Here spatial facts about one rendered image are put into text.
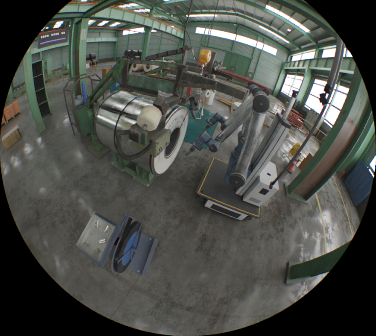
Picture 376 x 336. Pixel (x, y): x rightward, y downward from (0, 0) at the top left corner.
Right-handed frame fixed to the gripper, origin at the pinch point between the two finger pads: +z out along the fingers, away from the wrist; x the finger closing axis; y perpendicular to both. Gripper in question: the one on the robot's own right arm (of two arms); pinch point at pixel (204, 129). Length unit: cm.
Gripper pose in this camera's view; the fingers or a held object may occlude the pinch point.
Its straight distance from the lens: 228.8
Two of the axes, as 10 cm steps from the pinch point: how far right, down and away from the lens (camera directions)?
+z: -5.5, 5.5, 6.2
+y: 7.4, 6.7, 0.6
